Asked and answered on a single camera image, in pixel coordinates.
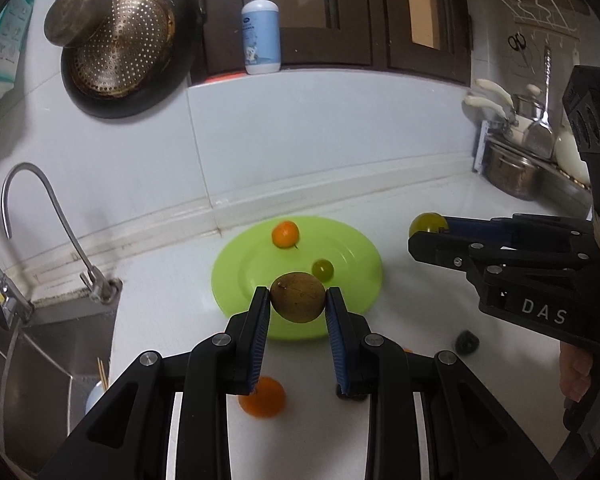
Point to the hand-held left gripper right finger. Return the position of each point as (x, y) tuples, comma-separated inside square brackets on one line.
[(337, 340)]

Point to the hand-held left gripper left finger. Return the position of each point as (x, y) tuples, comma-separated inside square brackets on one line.
[(260, 340)]

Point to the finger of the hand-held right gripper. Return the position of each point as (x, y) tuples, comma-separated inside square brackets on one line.
[(480, 228), (440, 250)]

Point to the yellow-green grape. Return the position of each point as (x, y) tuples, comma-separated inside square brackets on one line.
[(425, 224)]

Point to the brown round longan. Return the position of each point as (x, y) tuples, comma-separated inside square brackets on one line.
[(298, 297)]

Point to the large orange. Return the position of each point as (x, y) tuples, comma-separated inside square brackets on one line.
[(267, 400)]

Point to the dark plum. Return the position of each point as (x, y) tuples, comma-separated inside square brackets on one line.
[(467, 341)]

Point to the green plate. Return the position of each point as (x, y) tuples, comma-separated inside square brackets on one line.
[(350, 255)]

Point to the person's right hand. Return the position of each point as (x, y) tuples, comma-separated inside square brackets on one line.
[(575, 375)]

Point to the steel pot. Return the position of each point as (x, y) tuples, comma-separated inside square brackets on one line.
[(510, 172)]

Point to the green grape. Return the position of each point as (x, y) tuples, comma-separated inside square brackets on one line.
[(323, 269)]

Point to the white saucepan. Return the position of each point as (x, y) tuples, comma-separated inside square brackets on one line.
[(500, 127)]

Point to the steel slotted spatula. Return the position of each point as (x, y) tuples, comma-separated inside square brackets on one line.
[(539, 135)]

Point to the white ceramic jar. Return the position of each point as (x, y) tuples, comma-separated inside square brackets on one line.
[(570, 152)]

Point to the white cup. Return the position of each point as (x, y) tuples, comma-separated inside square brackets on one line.
[(94, 399)]

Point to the black scissors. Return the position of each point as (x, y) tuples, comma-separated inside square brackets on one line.
[(519, 42)]

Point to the steel sink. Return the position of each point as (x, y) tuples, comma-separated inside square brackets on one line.
[(45, 355)]

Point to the thin gooseneck faucet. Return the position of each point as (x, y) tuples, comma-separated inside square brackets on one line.
[(62, 220)]

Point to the chrome kitchen faucet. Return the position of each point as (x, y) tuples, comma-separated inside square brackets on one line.
[(5, 300)]

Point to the white pump soap bottle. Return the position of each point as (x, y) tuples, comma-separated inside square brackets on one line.
[(261, 35)]

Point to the black frying pan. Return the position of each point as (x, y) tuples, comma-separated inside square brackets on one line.
[(145, 80)]

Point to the brass ladle pot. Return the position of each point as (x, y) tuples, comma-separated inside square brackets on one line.
[(72, 17)]

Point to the paper towel pack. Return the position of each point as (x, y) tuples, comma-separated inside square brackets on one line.
[(5, 50)]

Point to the dark wooden window frame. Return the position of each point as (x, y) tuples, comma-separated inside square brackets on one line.
[(380, 20)]

